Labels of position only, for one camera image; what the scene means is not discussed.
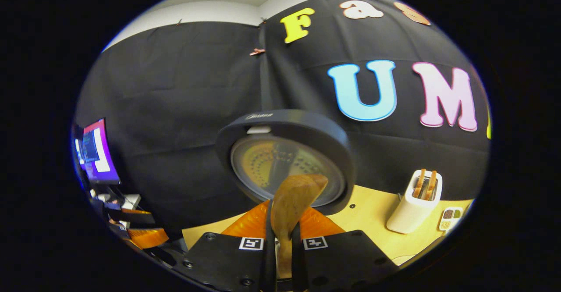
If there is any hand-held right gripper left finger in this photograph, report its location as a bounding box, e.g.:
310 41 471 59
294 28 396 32
182 200 277 292

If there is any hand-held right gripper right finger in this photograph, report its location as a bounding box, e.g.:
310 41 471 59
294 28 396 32
291 204 397 292

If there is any wooden spoon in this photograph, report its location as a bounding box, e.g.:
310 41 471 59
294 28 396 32
270 174 329 279

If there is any dark grey rice cooker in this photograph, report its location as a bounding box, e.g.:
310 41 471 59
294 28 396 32
215 109 356 216

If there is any computer monitor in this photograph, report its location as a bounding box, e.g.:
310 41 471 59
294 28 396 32
82 118 121 185

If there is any white toaster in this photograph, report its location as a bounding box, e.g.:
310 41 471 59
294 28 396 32
386 169 443 234

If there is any toasted bread slice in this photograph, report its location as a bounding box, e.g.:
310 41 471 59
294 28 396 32
414 169 426 199
424 170 438 201

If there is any white divided bean dish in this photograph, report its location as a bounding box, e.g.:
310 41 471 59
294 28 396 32
438 207 464 231

